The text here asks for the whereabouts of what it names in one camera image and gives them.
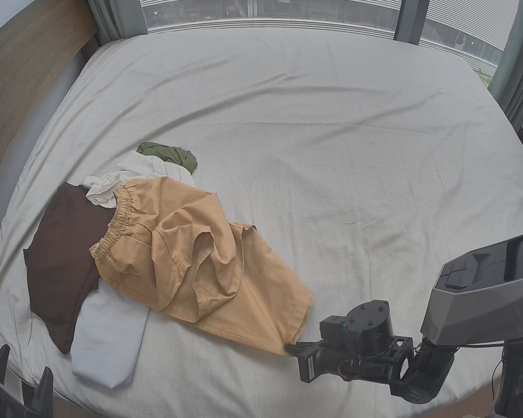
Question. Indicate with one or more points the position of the cream white garment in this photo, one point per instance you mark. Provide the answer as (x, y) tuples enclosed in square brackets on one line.
[(104, 192)]

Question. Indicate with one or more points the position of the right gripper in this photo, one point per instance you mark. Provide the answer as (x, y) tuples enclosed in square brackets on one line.
[(327, 359)]

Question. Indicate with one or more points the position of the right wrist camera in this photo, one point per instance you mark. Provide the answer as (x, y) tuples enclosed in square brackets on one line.
[(331, 327)]

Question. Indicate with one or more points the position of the dark brown garment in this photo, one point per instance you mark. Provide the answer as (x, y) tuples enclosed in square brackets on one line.
[(61, 251)]

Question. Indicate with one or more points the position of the pale grey garment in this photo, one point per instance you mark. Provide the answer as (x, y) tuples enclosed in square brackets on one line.
[(109, 342)]

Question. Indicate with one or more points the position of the grey-green curtain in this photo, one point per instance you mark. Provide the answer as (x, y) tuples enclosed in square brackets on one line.
[(518, 59), (109, 7)]

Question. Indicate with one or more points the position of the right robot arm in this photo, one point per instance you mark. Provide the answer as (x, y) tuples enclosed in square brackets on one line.
[(462, 303)]

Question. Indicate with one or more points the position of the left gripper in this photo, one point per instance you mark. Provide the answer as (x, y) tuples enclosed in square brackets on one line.
[(8, 403)]

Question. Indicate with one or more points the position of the olive green garment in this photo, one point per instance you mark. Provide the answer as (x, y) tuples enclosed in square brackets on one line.
[(174, 154)]

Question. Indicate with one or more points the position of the bed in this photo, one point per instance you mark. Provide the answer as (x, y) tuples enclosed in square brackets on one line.
[(287, 124)]

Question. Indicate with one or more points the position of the tan shorts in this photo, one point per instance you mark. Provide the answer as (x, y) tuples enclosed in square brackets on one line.
[(226, 268)]

